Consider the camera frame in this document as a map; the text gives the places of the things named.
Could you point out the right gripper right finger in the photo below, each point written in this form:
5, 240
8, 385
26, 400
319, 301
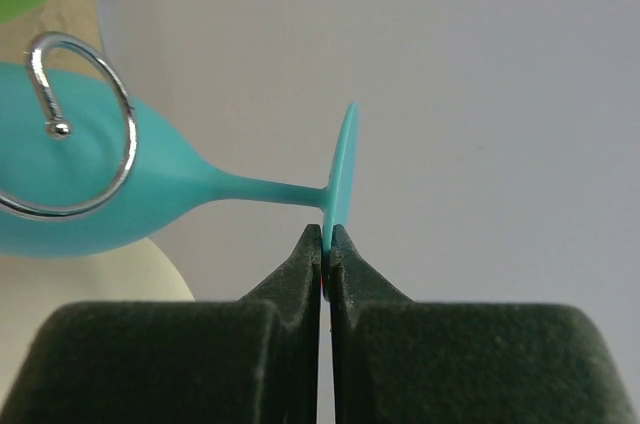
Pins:
396, 360

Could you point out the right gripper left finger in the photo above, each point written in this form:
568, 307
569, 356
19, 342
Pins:
254, 360

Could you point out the blue plastic wine glass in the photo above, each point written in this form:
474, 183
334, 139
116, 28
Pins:
169, 178

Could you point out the white round drawer box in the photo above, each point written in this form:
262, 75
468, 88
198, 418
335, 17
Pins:
31, 288

